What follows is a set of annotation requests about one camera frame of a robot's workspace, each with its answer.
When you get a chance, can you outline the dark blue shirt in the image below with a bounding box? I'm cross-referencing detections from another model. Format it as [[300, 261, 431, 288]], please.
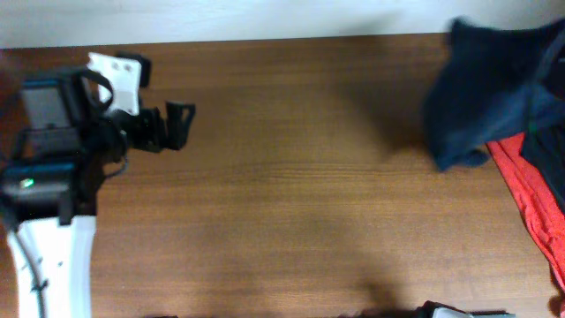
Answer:
[[421, 17, 564, 171]]

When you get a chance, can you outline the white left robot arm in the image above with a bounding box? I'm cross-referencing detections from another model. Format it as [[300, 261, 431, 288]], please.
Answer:
[[1, 67, 196, 317]]

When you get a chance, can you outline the black garment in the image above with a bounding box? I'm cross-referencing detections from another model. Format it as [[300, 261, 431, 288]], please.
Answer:
[[521, 123, 564, 213]]

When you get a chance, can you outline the red garment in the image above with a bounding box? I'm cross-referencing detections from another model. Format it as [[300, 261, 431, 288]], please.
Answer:
[[486, 133, 564, 288]]

